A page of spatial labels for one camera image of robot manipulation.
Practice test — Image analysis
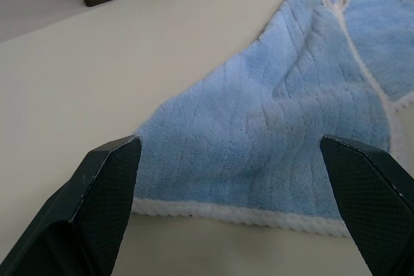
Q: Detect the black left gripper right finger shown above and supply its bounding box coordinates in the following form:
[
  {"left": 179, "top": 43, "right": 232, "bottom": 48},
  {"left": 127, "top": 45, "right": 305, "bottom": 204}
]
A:
[{"left": 319, "top": 134, "right": 414, "bottom": 276}]

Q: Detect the light blue white-trimmed towel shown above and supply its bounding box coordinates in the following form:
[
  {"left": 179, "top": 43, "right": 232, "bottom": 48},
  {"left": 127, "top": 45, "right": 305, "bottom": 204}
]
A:
[{"left": 131, "top": 0, "right": 414, "bottom": 239}]

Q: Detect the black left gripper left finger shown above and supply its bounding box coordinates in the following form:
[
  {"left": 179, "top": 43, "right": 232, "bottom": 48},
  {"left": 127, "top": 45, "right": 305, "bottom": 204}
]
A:
[{"left": 0, "top": 134, "right": 144, "bottom": 276}]

